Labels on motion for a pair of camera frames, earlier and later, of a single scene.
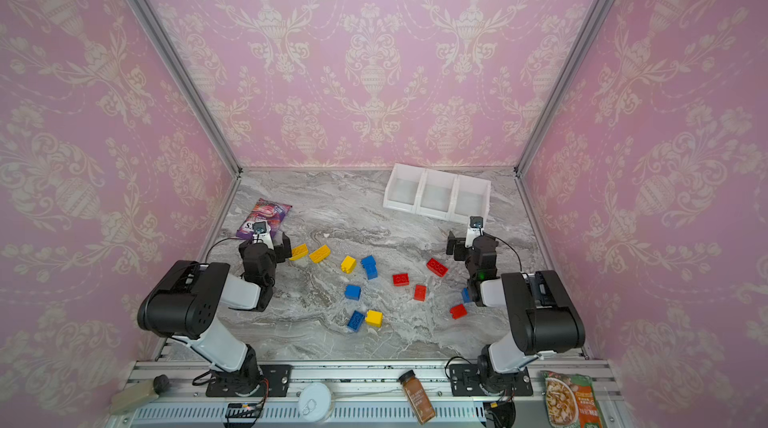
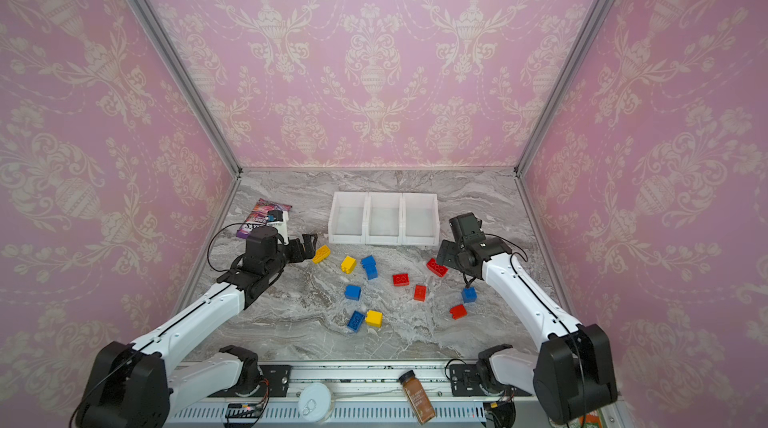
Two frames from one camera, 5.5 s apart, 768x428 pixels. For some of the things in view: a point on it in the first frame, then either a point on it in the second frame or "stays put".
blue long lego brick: (371, 269) stays put
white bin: (471, 197) → (419, 219)
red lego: (420, 293) stays put
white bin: (437, 194) → (383, 221)
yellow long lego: (320, 254) stays put
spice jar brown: (418, 397) stays put
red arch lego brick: (436, 267) stays put
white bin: (403, 187) → (347, 218)
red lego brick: (400, 280) stays put
